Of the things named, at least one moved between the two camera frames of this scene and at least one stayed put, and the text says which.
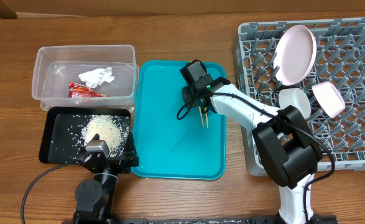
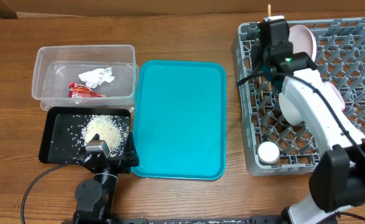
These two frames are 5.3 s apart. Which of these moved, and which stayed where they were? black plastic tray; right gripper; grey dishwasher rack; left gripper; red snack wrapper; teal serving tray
Moved: right gripper
Stayed: grey dishwasher rack; red snack wrapper; left gripper; teal serving tray; black plastic tray
